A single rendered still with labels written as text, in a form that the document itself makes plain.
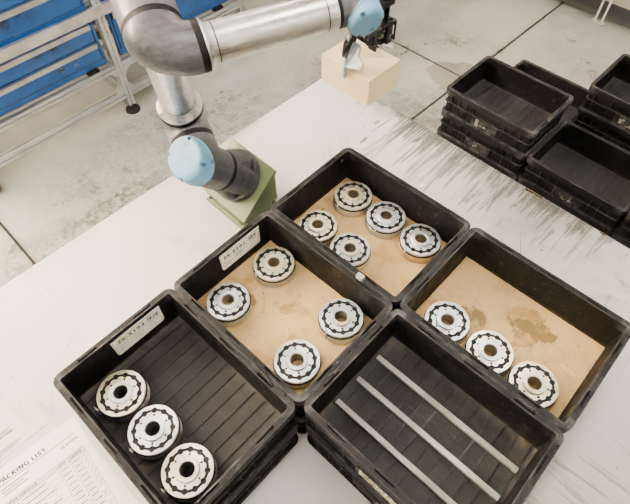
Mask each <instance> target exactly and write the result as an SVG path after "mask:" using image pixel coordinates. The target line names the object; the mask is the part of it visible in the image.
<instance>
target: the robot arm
mask: <svg viewBox="0 0 630 504"><path fill-rule="evenodd" d="M109 2H110V4H111V7H112V10H113V13H114V15H115V18H116V21H117V24H118V27H119V29H120V32H121V35H122V37H123V41H124V44H125V46H126V49H127V51H128V52H129V53H130V55H131V56H132V58H133V59H134V60H136V61H137V62H138V63H139V64H140V65H142V66H143V67H145V68H146V70H147V73H148V75H149V77H150V80H151V82H152V85H153V87H154V89H155V92H156V94H157V97H158V99H157V102H156V109H157V112H158V115H159V117H160V120H161V122H162V124H163V127H164V129H165V132H166V134H167V137H168V140H169V143H170V145H171V146H170V148H169V153H170V155H169V156H168V165H169V168H170V170H171V172H172V174H173V175H174V176H175V177H176V178H177V179H178V180H180V181H182V182H184V183H186V184H188V185H191V186H199V187H203V188H206V189H210V190H214V191H215V192H217V193H218V194H219V195H220V196H221V197H222V198H224V199H226V200H229V201H234V202H240V201H243V200H246V199H247V198H249V197H250V196H251V195H252V194H253V193H254V192H255V190H256V188H257V186H258V184H259V180H260V166H259V163H258V160H257V159H256V157H255V156H254V155H253V154H252V153H251V152H249V151H246V150H244V149H240V148H234V149H223V148H221V147H219V146H218V144H217V141H216V139H215V136H214V134H213V131H212V129H211V126H210V124H209V121H208V118H207V116H206V113H205V109H204V106H203V102H202V99H201V97H200V95H199V93H198V92H197V91H196V90H195V89H193V88H192V86H191V83H190V79H189V76H195V75H201V74H205V73H208V72H212V71H214V69H215V67H216V65H217V64H219V63H222V62H226V61H229V60H233V59H236V58H240V57H243V56H247V55H251V54H254V53H258V52H261V51H265V50H268V49H272V48H275V47H279V46H282V45H286V44H289V43H293V42H296V41H300V40H303V39H307V38H310V37H314V36H317V35H321V34H325V33H328V32H332V31H335V30H338V29H342V28H345V27H347V28H348V30H349V31H348V33H347V35H346V37H345V40H344V44H343V49H342V60H341V69H342V78H343V79H345V77H346V74H347V72H348V68H349V69H354V70H361V69H362V67H363V62H362V60H361V58H360V52H361V49H362V46H361V44H360V43H358V42H356V40H357V39H358V40H360V41H361V42H363V43H365V44H366V45H367V46H368V49H370V50H372V51H374V52H376V50H377V48H380V49H381V50H383V46H386V47H390V48H393V47H394V46H393V44H392V43H391V39H392V40H395V33H396V26H397V19H395V18H393V17H391V16H389V12H390V6H392V5H393V4H395V0H284V1H280V2H277V3H273V4H269V5H265V6H262V7H258V8H254V9H250V10H247V11H243V12H239V13H235V14H231V15H228V16H224V17H220V18H216V19H213V20H209V21H202V20H200V19H199V18H197V17H196V18H192V19H188V20H183V19H182V16H181V14H180V11H179V9H178V6H177V4H176V1H175V0H109ZM393 25H395V26H394V34H392V30H393Z"/></svg>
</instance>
